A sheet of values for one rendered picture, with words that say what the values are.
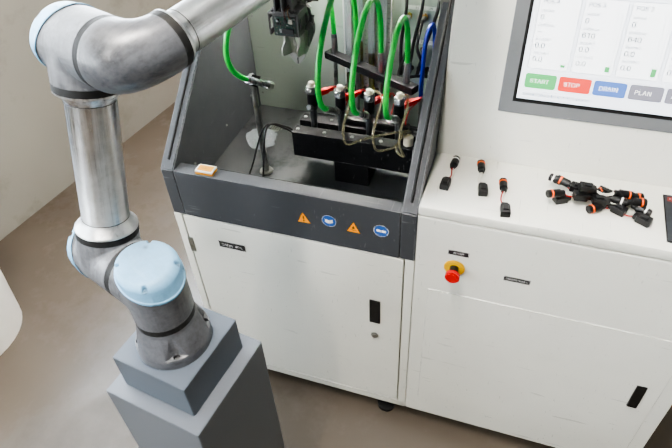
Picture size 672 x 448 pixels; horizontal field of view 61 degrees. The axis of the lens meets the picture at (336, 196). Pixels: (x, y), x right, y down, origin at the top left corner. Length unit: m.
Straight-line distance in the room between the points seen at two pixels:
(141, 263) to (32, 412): 1.42
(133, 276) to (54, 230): 2.03
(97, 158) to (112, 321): 1.55
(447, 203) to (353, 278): 0.38
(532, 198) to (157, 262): 0.84
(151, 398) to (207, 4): 0.80
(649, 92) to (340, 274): 0.87
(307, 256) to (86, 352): 1.19
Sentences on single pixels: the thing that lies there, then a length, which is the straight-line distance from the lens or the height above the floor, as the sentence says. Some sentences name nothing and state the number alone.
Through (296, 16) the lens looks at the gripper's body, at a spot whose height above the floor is 1.36.
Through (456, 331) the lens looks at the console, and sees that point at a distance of 1.64.
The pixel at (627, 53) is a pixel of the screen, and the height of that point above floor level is 1.27.
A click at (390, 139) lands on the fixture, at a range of 1.54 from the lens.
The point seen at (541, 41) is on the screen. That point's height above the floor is 1.28.
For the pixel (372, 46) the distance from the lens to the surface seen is 1.72.
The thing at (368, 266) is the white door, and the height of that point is 0.74.
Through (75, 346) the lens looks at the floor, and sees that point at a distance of 2.54.
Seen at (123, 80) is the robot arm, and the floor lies 1.47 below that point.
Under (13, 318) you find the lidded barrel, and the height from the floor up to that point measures 0.07.
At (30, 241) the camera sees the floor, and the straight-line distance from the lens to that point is 3.08.
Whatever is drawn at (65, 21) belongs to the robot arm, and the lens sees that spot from 0.98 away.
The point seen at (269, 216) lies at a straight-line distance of 1.52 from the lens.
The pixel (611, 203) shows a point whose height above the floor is 1.00.
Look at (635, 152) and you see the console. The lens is 1.50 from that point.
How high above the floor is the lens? 1.87
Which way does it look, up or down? 41 degrees down
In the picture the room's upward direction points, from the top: 3 degrees counter-clockwise
